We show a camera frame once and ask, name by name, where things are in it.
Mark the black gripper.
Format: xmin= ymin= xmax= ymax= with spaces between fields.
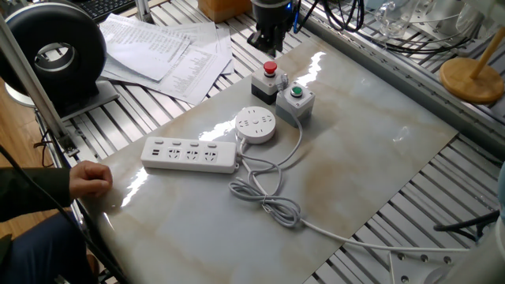
xmin=247 ymin=0 xmax=296 ymax=58

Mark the grey power cord with plug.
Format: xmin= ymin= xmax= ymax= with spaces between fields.
xmin=227 ymin=73 xmax=305 ymax=229

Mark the dark sleeved forearm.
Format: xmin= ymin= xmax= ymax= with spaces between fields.
xmin=0 ymin=166 xmax=74 ymax=222

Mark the round white socket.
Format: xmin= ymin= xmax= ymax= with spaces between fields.
xmin=234 ymin=106 xmax=277 ymax=145

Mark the white power strip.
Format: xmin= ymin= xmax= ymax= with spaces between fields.
xmin=140 ymin=136 xmax=241 ymax=174

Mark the bystander bare hand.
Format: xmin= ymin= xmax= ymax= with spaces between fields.
xmin=69 ymin=160 xmax=114 ymax=200

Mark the red button control box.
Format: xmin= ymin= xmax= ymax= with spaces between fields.
xmin=250 ymin=61 xmax=289 ymax=106

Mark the wooden block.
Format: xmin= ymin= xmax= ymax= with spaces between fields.
xmin=196 ymin=0 xmax=253 ymax=24

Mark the printed paper sheet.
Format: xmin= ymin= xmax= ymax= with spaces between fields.
xmin=100 ymin=43 xmax=234 ymax=107
xmin=157 ymin=21 xmax=236 ymax=76
xmin=98 ymin=13 xmax=193 ymax=83

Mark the green button control box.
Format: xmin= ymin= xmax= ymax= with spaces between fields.
xmin=275 ymin=80 xmax=316 ymax=128

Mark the clear plastic holder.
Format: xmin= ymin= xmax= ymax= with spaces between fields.
xmin=372 ymin=0 xmax=419 ymax=39

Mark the marble pattern board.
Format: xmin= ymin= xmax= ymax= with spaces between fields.
xmin=80 ymin=39 xmax=458 ymax=284

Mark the black keyboard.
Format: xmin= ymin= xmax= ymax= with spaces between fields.
xmin=74 ymin=0 xmax=137 ymax=23

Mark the wooden stand base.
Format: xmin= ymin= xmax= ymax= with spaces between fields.
xmin=439 ymin=27 xmax=505 ymax=105

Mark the metal plate with holes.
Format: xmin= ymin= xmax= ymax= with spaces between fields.
xmin=388 ymin=250 xmax=455 ymax=284

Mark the blue trouser leg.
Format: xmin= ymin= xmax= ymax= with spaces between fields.
xmin=0 ymin=212 xmax=99 ymax=284

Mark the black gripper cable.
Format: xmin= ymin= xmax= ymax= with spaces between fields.
xmin=294 ymin=0 xmax=366 ymax=35

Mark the metal stand post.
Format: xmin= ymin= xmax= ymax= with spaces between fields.
xmin=133 ymin=0 xmax=155 ymax=24

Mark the aluminium table rail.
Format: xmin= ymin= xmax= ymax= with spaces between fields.
xmin=299 ymin=3 xmax=505 ymax=161

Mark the white power cable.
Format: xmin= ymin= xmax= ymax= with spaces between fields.
xmin=235 ymin=137 xmax=473 ymax=253

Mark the aluminium frame post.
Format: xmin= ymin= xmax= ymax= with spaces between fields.
xmin=0 ymin=15 xmax=80 ymax=157

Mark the black ring-shaped device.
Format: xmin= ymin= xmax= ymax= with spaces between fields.
xmin=0 ymin=1 xmax=121 ymax=121

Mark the thick black cable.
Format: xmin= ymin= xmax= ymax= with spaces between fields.
xmin=432 ymin=211 xmax=501 ymax=241

